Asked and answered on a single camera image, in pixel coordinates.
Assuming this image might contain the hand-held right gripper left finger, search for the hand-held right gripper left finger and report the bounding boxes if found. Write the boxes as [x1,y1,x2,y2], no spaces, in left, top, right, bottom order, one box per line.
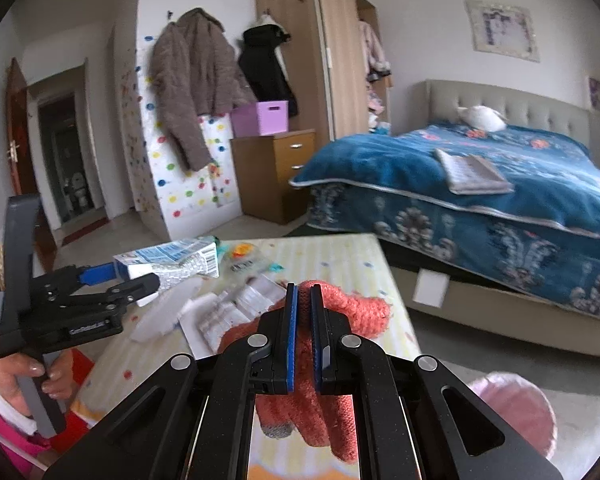
[42,282,301,480]

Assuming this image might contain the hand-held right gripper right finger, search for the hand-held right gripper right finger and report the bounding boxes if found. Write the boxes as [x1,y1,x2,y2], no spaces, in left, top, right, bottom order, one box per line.
[309,284,563,480]

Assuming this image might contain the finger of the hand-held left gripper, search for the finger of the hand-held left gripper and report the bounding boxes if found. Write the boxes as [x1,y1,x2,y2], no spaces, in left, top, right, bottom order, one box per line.
[55,273,160,318]
[40,262,131,301]

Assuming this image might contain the blue white tissue packet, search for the blue white tissue packet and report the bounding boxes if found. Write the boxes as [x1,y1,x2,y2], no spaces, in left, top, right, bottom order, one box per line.
[112,237,222,282]

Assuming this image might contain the coral knit glove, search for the coral knit glove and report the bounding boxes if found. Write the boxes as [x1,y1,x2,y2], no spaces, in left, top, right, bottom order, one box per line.
[219,280,393,465]

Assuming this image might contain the pink lined trash bin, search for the pink lined trash bin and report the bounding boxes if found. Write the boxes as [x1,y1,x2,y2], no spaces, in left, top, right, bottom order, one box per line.
[467,371,557,462]

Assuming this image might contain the person's left forearm pink sleeve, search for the person's left forearm pink sleeve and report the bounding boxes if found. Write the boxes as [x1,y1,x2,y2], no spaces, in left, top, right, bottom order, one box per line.
[0,355,48,478]

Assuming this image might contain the person's left hand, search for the person's left hand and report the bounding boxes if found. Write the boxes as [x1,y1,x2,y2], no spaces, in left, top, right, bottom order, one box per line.
[0,347,76,418]

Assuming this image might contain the clear plastic blister packaging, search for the clear plastic blister packaging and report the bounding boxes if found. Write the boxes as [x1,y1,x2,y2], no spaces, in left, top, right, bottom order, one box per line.
[177,272,288,357]

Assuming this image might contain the yellow striped dotted tablecloth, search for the yellow striped dotted tablecloth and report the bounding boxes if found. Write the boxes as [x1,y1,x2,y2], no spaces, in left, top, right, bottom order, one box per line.
[72,232,422,480]

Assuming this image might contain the clear snack wrapper orange print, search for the clear snack wrapper orange print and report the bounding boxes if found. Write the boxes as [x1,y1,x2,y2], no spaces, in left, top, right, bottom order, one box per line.
[219,241,286,281]

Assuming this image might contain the white polka dot cabinet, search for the white polka dot cabinet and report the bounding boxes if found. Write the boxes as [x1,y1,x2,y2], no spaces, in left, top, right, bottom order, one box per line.
[112,25,242,242]

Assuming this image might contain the white bed tag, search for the white bed tag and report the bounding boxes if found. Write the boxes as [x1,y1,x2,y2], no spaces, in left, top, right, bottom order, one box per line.
[412,268,449,307]

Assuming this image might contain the wooden nightstand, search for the wooden nightstand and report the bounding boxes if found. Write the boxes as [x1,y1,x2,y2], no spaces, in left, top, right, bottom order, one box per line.
[230,129,317,226]

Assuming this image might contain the brown wooden door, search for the brown wooden door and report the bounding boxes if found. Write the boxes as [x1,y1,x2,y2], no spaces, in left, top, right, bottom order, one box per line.
[5,57,57,272]

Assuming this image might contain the teal floral blanket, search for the teal floral blanket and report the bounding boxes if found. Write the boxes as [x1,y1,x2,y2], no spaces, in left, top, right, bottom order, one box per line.
[289,122,600,322]

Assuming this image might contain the pink storage box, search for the pink storage box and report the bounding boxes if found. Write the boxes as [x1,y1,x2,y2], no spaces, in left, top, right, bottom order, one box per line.
[230,101,290,137]

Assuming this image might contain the brown quilted coat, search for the brown quilted coat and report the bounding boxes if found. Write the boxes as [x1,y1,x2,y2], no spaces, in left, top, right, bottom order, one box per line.
[149,8,259,172]

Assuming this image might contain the folded grey cloth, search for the folded grey cloth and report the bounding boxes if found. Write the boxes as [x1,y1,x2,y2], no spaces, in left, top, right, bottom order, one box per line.
[434,149,516,196]

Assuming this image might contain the black coat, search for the black coat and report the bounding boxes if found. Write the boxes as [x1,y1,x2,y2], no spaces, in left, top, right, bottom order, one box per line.
[237,25,299,119]

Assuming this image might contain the white pillow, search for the white pillow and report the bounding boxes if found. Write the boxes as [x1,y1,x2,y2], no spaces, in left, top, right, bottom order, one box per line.
[456,105,509,132]

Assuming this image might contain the hanging clothes in wardrobe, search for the hanging clothes in wardrobe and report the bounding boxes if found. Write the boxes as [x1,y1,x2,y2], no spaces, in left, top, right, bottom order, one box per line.
[358,20,394,134]

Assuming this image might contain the wooden wardrobe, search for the wooden wardrobe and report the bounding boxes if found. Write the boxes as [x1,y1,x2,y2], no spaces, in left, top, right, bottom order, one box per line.
[255,0,394,142]

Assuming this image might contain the beige upholstered bed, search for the beige upholstered bed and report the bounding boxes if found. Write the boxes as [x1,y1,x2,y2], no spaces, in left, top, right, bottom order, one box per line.
[289,79,600,362]

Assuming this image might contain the large framed wall picture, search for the large framed wall picture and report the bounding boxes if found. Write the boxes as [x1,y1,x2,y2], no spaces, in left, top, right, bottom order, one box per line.
[464,0,540,64]

